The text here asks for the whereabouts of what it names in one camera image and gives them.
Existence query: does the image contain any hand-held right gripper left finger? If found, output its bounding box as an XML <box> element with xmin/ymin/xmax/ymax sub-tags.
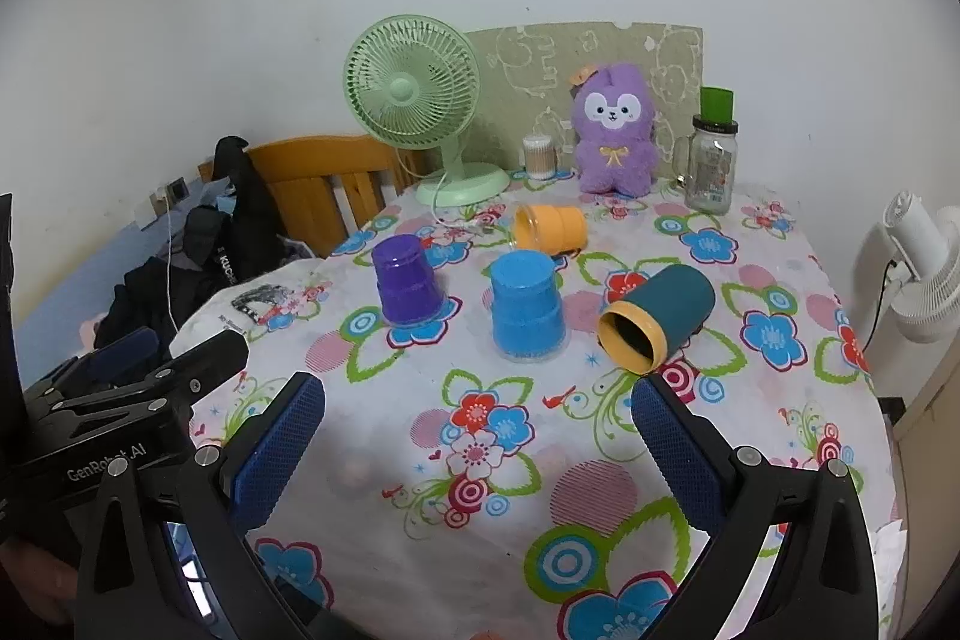
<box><xmin>75</xmin><ymin>371</ymin><xmax>353</xmax><ymax>640</ymax></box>

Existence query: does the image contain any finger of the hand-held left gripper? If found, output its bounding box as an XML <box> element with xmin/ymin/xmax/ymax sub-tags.
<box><xmin>41</xmin><ymin>326</ymin><xmax>162</xmax><ymax>397</ymax></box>
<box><xmin>52</xmin><ymin>329</ymin><xmax>250</xmax><ymax>420</ymax></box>

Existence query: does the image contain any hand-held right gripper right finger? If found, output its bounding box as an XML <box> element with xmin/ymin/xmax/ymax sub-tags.
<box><xmin>630</xmin><ymin>374</ymin><xmax>880</xmax><ymax>640</ymax></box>

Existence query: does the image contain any teal cup with yellow rim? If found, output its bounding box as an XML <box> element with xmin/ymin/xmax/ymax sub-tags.
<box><xmin>597</xmin><ymin>265</ymin><xmax>715</xmax><ymax>377</ymax></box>

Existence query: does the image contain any blue cup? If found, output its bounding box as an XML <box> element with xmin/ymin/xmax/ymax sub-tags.
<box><xmin>489</xmin><ymin>251</ymin><xmax>566</xmax><ymax>362</ymax></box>

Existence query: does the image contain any purple cup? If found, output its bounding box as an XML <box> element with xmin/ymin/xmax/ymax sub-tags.
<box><xmin>373</xmin><ymin>235</ymin><xmax>441</xmax><ymax>322</ymax></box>

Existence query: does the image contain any orange cup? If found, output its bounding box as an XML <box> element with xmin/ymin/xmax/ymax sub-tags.
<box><xmin>512</xmin><ymin>203</ymin><xmax>587</xmax><ymax>255</ymax></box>

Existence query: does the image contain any small green cup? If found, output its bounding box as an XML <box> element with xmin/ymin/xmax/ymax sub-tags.
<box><xmin>700</xmin><ymin>86</ymin><xmax>737</xmax><ymax>125</ymax></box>

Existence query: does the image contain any person's left hand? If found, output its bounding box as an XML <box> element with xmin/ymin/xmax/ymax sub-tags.
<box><xmin>0</xmin><ymin>535</ymin><xmax>80</xmax><ymax>626</ymax></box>

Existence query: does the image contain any white printed plastic bag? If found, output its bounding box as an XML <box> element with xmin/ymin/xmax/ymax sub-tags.
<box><xmin>171</xmin><ymin>280</ymin><xmax>316</xmax><ymax>356</ymax></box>

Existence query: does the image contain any black bag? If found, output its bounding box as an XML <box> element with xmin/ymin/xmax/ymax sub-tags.
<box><xmin>94</xmin><ymin>136</ymin><xmax>316</xmax><ymax>356</ymax></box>

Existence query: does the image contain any wooden chair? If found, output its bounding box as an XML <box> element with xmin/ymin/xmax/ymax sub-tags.
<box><xmin>196</xmin><ymin>134</ymin><xmax>428</xmax><ymax>259</ymax></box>

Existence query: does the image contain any beige cabinet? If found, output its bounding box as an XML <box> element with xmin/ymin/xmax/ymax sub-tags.
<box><xmin>874</xmin><ymin>340</ymin><xmax>960</xmax><ymax>611</ymax></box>

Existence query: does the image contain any glass jar with black lid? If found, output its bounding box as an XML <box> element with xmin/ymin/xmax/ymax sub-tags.
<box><xmin>673</xmin><ymin>115</ymin><xmax>741</xmax><ymax>214</ymax></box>

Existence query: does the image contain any purple plush toy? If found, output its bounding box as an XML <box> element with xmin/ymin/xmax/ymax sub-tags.
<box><xmin>571</xmin><ymin>61</ymin><xmax>661</xmax><ymax>196</ymax></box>

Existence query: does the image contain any white standing fan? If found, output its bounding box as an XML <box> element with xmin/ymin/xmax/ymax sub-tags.
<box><xmin>874</xmin><ymin>190</ymin><xmax>960</xmax><ymax>348</ymax></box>

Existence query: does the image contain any cotton swab container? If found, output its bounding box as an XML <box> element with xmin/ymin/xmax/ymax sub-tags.
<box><xmin>523</xmin><ymin>134</ymin><xmax>557</xmax><ymax>182</ymax></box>

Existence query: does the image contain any green desk fan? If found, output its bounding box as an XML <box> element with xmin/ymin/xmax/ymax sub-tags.
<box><xmin>343</xmin><ymin>14</ymin><xmax>512</xmax><ymax>208</ymax></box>

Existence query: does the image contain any green patterned board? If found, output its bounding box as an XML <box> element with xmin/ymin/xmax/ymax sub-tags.
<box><xmin>463</xmin><ymin>19</ymin><xmax>706</xmax><ymax>180</ymax></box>

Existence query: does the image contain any thin white cable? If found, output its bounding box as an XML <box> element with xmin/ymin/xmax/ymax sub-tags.
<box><xmin>154</xmin><ymin>201</ymin><xmax>181</xmax><ymax>330</ymax></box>

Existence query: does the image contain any wall socket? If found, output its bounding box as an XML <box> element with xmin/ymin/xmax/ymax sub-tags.
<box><xmin>150</xmin><ymin>177</ymin><xmax>188</xmax><ymax>221</ymax></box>

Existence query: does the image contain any black fan cable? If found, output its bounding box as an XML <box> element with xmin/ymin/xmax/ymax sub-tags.
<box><xmin>862</xmin><ymin>257</ymin><xmax>901</xmax><ymax>348</ymax></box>

